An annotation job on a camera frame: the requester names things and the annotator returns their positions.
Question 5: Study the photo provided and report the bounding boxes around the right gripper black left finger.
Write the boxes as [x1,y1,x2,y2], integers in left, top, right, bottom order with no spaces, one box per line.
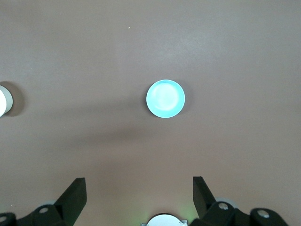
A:
[0,178,87,226]

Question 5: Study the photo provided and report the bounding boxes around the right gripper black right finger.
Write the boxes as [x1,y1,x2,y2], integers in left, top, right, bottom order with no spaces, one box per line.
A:
[191,176,290,226]

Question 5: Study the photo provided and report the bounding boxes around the blue bowl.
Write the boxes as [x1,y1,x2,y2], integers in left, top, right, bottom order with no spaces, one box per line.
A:
[146,79,186,119]

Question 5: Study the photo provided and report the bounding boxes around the white bowl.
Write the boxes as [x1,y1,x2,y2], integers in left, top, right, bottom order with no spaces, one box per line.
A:
[0,84,14,118]

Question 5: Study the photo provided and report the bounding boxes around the brown table cloth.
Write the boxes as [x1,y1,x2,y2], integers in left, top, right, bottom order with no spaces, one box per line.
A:
[0,0,301,226]

